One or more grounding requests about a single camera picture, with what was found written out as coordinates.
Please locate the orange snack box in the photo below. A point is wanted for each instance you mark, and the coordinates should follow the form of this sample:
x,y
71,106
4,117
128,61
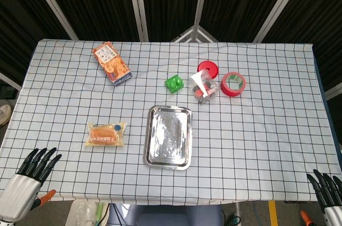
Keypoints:
x,y
112,63

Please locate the stainless steel tray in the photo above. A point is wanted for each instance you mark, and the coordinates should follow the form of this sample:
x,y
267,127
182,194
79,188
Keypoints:
x,y
168,137

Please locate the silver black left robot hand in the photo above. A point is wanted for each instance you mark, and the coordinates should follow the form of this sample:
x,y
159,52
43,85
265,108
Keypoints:
x,y
22,183

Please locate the red round disc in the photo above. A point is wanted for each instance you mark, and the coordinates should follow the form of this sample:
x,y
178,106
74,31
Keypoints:
x,y
209,68

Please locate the clear plastic box with items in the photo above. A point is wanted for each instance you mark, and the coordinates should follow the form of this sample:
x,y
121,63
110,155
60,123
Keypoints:
x,y
203,86

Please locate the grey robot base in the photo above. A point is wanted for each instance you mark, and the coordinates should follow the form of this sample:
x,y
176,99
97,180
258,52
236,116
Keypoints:
x,y
165,215

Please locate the red tape roll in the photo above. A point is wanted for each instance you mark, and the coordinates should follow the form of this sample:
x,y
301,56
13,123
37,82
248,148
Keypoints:
x,y
233,85

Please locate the folding screen with metal frame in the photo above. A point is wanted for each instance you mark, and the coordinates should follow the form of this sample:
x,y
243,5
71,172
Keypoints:
x,y
171,4

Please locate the green toy building block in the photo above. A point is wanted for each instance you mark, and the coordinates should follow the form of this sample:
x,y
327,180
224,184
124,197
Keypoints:
x,y
174,84

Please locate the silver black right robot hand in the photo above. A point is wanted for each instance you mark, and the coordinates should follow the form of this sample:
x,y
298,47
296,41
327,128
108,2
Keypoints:
x,y
330,194

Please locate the packaged bread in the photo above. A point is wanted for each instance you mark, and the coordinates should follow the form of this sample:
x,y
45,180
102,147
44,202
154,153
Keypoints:
x,y
105,134

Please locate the white checked tablecloth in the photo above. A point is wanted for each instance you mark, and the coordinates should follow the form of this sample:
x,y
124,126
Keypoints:
x,y
171,119

